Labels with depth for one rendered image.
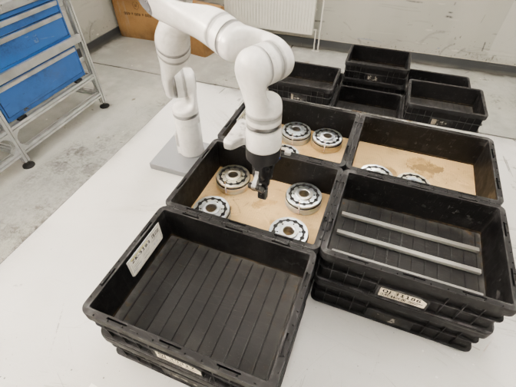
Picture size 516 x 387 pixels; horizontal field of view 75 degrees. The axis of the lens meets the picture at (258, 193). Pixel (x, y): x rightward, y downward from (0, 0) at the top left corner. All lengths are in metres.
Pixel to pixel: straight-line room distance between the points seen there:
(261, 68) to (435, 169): 0.80
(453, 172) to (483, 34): 2.93
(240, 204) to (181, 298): 0.32
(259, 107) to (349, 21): 3.43
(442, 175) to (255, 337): 0.78
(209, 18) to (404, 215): 0.71
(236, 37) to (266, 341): 0.59
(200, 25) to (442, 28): 3.48
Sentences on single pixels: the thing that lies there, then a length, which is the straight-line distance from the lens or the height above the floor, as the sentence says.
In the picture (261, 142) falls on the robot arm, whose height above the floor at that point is 1.15.
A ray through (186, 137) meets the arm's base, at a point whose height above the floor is 0.82.
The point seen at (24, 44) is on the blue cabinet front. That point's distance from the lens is 2.76.
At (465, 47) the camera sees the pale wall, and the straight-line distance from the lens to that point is 4.11.
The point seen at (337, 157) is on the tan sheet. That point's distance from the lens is 1.17.
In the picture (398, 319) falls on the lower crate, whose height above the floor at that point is 0.75.
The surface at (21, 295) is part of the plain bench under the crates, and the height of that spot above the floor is 0.70.
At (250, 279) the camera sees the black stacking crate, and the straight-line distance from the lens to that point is 0.84.
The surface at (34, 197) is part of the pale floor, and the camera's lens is 2.58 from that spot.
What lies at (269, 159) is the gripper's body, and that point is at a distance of 0.69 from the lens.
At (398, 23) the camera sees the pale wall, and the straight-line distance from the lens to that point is 3.99.
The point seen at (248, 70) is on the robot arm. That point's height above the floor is 1.30.
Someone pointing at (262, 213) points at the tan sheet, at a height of 0.83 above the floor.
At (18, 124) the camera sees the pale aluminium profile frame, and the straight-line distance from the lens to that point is 2.73.
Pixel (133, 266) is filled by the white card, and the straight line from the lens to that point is 0.83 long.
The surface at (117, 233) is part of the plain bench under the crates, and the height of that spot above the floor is 0.70.
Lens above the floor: 1.55
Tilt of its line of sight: 45 degrees down
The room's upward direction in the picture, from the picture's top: straight up
